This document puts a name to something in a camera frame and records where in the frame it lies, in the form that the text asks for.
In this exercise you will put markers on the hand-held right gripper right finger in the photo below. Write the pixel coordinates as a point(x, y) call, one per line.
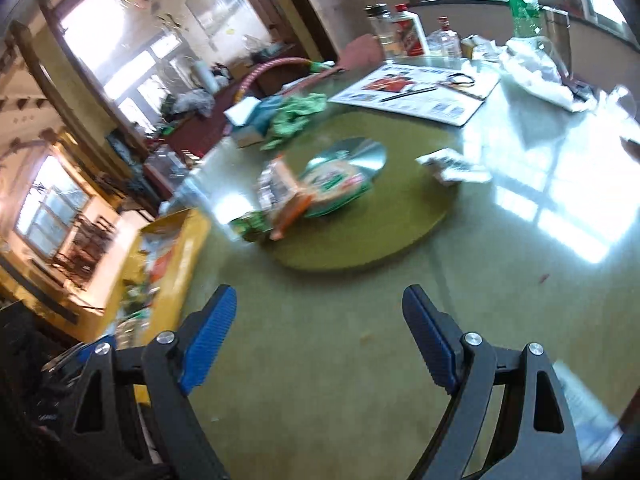
point(430, 345)

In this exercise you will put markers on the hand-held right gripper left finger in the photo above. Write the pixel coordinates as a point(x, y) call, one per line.
point(207, 345)

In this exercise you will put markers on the yellow cardboard box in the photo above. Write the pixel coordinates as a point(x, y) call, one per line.
point(192, 255)

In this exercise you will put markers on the green silver snack packet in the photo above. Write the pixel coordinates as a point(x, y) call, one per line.
point(335, 185)

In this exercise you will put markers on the green round turntable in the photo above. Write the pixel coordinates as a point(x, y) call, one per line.
point(380, 230)

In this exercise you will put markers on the small green snack packet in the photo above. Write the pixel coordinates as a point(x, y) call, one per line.
point(250, 225)

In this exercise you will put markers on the group of wooden dining chairs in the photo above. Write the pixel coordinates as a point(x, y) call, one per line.
point(85, 245)

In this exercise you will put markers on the clear plastic pitcher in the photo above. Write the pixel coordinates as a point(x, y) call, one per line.
point(167, 170)

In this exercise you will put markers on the white snack packet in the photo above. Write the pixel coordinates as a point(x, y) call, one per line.
point(452, 165)

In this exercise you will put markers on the dark red cabinet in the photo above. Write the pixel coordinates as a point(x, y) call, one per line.
point(200, 132)

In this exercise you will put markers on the tissue box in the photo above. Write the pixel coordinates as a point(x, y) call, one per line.
point(245, 122)

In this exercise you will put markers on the printed poster sheet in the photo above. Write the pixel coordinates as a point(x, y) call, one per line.
point(420, 102)

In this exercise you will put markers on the green cloth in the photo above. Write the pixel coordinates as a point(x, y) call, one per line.
point(295, 112)

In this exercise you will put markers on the black pen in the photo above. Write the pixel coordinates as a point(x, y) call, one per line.
point(406, 94)

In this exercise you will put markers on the black hair band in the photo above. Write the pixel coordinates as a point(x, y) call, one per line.
point(472, 80)

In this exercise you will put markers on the white thermos flask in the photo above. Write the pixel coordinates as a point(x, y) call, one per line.
point(202, 75)

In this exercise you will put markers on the pink hula hoop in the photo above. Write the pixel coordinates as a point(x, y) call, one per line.
point(265, 67)

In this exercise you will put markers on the white plastic bag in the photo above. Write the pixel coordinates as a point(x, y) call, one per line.
point(537, 67)

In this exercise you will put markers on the pink fly swatter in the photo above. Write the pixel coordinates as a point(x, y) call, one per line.
point(362, 55)

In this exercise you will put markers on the clear bottle red cap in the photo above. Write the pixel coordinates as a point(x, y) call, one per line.
point(445, 42)

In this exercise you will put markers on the white bottle red label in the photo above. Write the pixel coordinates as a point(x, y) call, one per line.
point(409, 32)

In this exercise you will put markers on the clear glass bottle black cap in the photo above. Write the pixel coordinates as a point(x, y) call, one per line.
point(382, 30)

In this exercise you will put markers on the green plastic bottle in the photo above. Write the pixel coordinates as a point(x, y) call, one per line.
point(522, 15)

